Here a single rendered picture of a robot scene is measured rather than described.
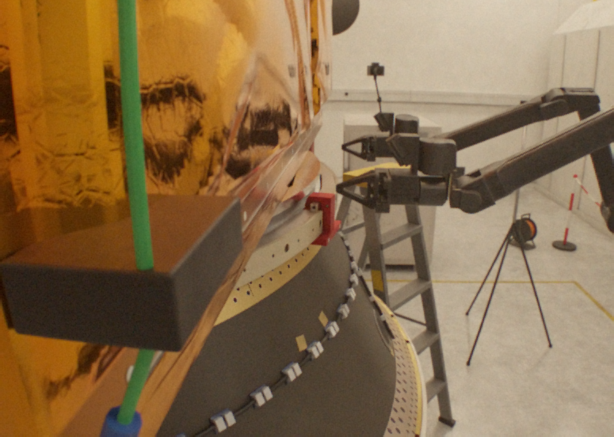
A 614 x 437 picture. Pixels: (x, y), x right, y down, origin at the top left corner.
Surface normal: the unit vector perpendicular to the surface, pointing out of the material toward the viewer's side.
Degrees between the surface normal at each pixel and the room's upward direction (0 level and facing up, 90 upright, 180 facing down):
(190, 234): 0
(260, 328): 62
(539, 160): 90
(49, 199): 89
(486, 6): 90
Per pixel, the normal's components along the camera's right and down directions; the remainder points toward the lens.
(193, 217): 0.00, -0.96
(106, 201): 0.77, 0.15
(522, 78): -0.07, 0.29
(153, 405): 1.00, 0.03
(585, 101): -0.33, 0.48
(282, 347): 0.74, -0.31
